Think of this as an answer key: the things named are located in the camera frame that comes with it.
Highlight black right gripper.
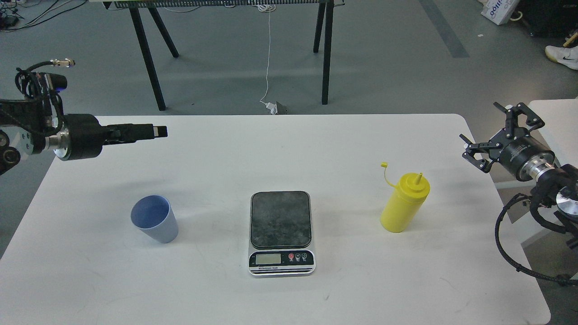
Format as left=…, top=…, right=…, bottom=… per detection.
left=459, top=102, right=556, bottom=182

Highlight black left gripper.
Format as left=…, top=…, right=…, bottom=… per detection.
left=54, top=114, right=168, bottom=161

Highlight blue plastic cup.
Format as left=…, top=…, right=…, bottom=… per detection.
left=130, top=195, right=179, bottom=244

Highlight yellow squeeze bottle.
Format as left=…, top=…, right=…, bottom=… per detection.
left=380, top=162, right=431, bottom=233

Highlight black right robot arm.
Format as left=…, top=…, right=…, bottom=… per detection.
left=460, top=102, right=578, bottom=286

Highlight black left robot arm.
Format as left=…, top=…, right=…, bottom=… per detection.
left=0, top=58, right=168, bottom=161

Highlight digital kitchen scale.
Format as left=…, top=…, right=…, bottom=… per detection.
left=247, top=190, right=316, bottom=278

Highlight white sneaker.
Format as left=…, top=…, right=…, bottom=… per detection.
left=545, top=46, right=578, bottom=70

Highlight white blue bag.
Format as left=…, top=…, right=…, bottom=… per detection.
left=480, top=0, right=523, bottom=25

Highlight black trestle table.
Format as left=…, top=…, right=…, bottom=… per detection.
left=93, top=0, right=348, bottom=112

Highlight black floor cables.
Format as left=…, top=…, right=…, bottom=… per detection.
left=0, top=0, right=86, bottom=33

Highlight white cable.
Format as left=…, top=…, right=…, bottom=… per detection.
left=257, top=4, right=278, bottom=114

